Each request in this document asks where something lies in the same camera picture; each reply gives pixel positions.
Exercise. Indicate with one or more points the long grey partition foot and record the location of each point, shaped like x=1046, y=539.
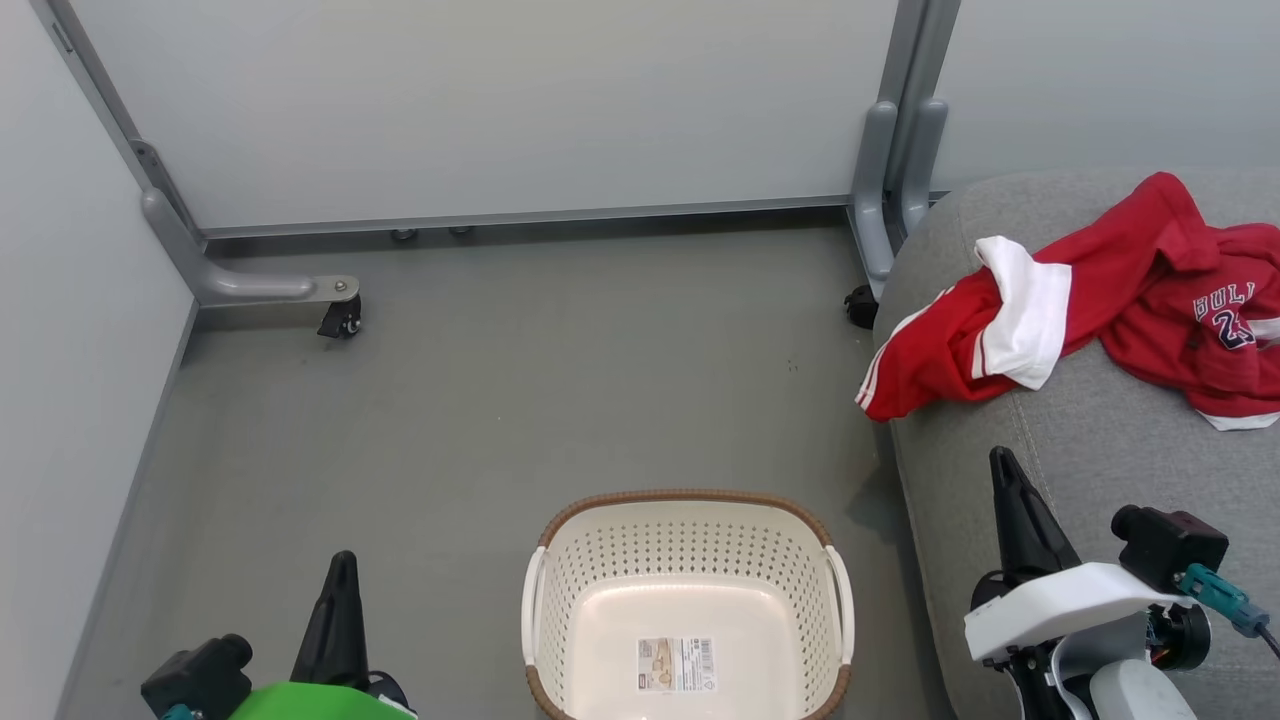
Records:
x=250, y=285

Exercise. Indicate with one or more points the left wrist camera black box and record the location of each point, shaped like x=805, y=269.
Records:
x=195, y=680

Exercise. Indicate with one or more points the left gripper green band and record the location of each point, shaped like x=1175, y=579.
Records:
x=320, y=703

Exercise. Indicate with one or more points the grey fabric sofa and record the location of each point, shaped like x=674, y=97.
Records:
x=1090, y=470

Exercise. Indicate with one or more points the red garment with white stripes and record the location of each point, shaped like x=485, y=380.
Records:
x=960, y=330

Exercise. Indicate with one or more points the paper label sticker in basket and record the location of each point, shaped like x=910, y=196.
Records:
x=677, y=665

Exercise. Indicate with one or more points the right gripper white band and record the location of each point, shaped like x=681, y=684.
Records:
x=1060, y=605

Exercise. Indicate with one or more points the grey upright partition foot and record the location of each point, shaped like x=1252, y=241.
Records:
x=922, y=160
x=872, y=190

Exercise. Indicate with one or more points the red Bulls jersey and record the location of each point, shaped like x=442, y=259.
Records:
x=1210, y=330

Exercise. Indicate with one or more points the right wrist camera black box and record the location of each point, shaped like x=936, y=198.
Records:
x=1170, y=545

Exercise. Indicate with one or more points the white perforated laundry basket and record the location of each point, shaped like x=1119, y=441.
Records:
x=690, y=610

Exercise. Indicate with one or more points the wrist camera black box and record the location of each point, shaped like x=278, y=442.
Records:
x=1170, y=545
x=195, y=680

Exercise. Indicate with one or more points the black caster wheel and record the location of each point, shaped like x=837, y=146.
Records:
x=342, y=320
x=861, y=308

